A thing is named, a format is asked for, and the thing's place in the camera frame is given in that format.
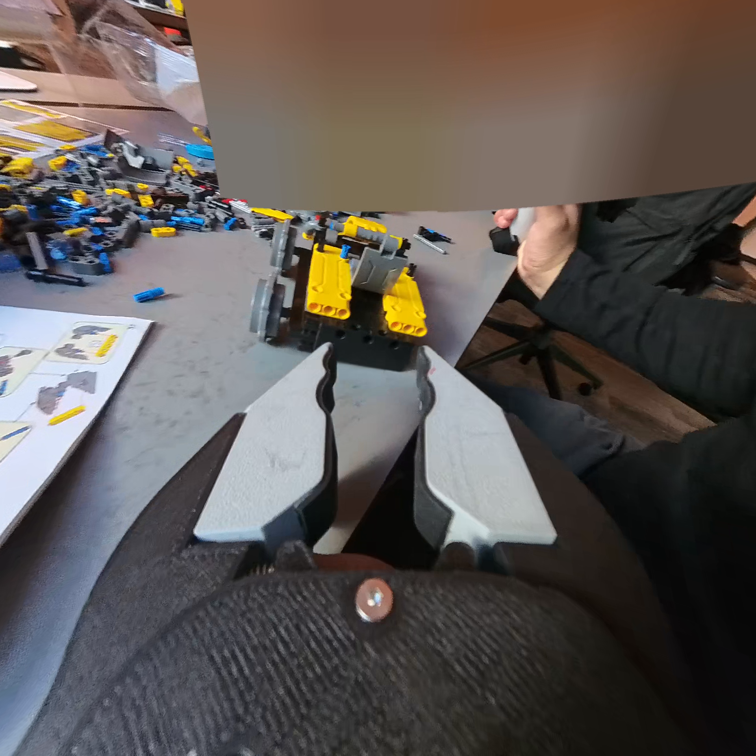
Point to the person's right hand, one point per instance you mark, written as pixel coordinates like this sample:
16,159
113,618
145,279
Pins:
549,248

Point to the grey desk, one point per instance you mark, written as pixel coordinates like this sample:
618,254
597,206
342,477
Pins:
177,378

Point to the pile of brick parts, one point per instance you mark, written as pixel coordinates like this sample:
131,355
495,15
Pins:
106,201

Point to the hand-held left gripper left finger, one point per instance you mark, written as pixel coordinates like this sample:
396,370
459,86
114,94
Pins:
266,473

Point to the person's right forearm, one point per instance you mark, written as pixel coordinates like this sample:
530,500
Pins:
638,319

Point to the yellow printed sheet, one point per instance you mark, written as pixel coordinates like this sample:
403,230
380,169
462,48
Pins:
41,128

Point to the yellow black brick vehicle model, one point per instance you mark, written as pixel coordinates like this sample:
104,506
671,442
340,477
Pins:
354,289

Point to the black chair base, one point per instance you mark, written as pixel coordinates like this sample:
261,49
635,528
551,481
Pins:
538,354

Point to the instruction booklet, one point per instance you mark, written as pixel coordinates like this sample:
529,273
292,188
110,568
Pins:
59,390

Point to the clear plastic bags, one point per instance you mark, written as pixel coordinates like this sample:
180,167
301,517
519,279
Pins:
130,53

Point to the blue pin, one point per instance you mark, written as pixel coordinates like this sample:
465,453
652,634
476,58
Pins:
148,294

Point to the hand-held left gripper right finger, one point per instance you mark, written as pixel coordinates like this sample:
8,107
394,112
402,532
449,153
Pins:
484,478

